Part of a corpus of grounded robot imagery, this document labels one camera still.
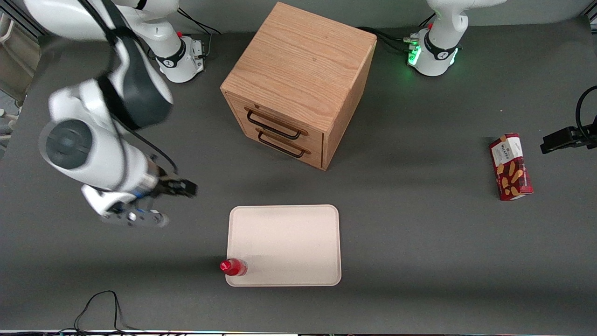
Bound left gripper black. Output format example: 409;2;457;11
540;125;597;154

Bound black cables at left arm base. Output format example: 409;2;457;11
356;13;437;56

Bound wooden drawer with black handle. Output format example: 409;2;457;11
230;95;324;149
236;120;324;168

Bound black cables at arm base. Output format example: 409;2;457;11
356;13;437;56
176;7;222;60

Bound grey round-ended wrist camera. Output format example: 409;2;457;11
99;209;170;229

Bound beige plastic tray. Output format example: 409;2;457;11
226;204;342;287

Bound red tartan shortbread cookie box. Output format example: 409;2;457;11
489;133;534;201

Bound thin black looped table cable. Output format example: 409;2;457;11
55;290;143;335

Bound oak wooden drawer cabinet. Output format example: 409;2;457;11
220;1;377;171

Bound black cables at right arm base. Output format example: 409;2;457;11
176;7;222;60

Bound black metal drawer handle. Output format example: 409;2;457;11
257;129;312;159
245;108;309;141

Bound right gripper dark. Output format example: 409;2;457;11
138;169;199;211

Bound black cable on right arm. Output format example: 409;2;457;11
77;0;181;175

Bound black looped left gripper cable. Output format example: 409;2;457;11
575;85;597;137

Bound beige plastic bin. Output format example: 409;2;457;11
0;10;29;104

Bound red-capped coke bottle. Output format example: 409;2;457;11
220;258;249;277

